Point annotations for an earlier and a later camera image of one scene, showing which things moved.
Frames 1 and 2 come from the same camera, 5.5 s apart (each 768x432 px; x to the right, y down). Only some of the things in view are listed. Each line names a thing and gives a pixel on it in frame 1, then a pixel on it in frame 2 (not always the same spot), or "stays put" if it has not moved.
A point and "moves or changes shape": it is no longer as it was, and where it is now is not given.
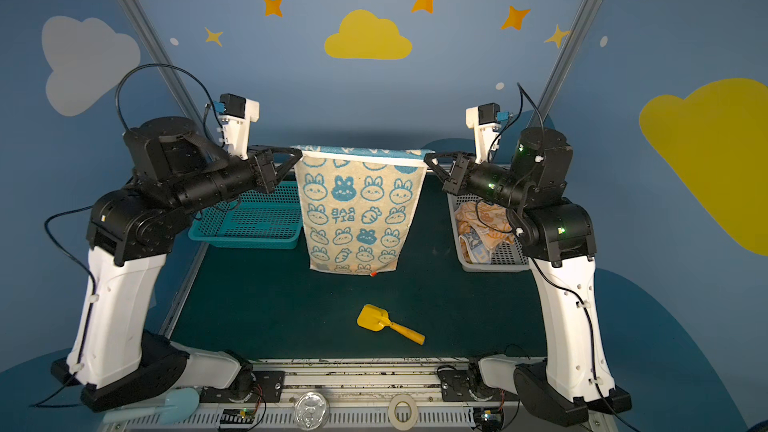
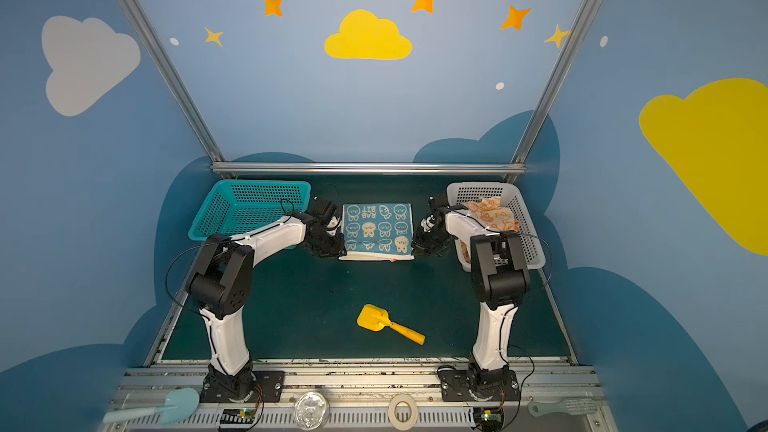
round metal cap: (312, 411) stays put
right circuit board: (490, 419) stays put
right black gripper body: (458, 174) → (425, 237)
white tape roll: (403, 426) stays put
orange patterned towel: (494, 222) stays put
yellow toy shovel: (375, 319) stays put
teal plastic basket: (270, 219) stays put
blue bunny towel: (358, 203) moves or changes shape
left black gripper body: (263, 168) → (330, 237)
